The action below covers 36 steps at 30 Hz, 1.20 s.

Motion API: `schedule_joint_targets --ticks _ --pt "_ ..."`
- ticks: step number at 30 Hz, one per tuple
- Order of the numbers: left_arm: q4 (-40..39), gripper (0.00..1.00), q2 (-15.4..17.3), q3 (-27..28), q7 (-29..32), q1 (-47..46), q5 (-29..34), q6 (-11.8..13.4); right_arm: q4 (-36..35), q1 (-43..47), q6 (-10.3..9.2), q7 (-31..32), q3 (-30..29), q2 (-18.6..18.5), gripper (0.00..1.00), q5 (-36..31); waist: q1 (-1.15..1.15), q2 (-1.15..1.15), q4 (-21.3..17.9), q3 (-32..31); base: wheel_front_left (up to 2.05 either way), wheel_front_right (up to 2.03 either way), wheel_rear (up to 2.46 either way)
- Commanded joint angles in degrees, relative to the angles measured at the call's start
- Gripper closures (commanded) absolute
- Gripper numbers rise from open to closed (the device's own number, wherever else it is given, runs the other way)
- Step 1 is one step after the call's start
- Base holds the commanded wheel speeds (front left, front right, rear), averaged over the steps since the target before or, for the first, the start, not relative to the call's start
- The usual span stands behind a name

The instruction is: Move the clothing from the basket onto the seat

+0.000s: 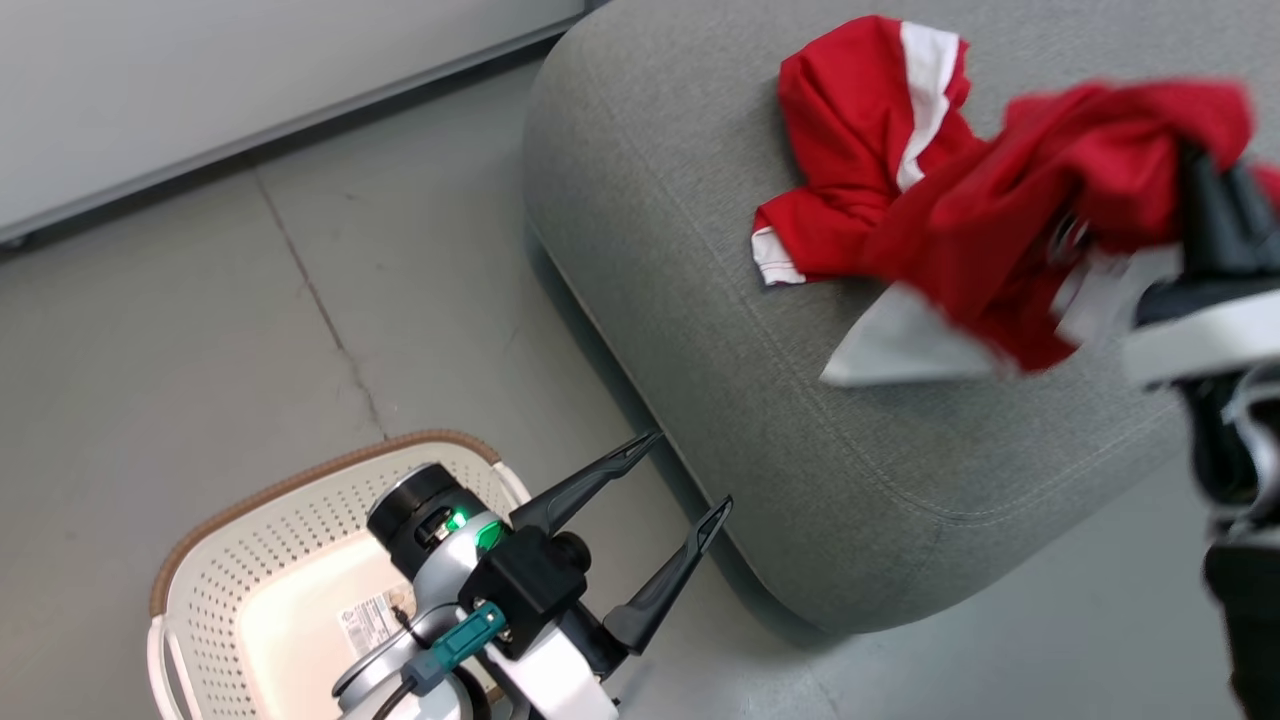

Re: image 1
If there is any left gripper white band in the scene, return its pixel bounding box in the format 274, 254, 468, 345
485, 430, 734, 720

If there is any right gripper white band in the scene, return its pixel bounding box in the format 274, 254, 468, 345
1123, 145, 1280, 389

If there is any red and white garment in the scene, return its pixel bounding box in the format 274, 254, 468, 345
820, 78, 1280, 388

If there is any grey fabric cushion seat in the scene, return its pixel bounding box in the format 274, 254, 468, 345
522, 0, 1280, 637

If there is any white paper label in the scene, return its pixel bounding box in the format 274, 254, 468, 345
340, 590, 417, 653

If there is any white perforated laundry basket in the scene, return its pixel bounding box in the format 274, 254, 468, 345
148, 430, 533, 720

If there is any red shirt with white stripe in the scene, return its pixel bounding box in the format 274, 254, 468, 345
750, 15, 986, 287

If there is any large white partition panel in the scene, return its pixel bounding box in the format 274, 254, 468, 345
0, 0, 587, 247

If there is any teal cable connector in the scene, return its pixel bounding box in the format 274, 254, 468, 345
403, 602, 508, 697

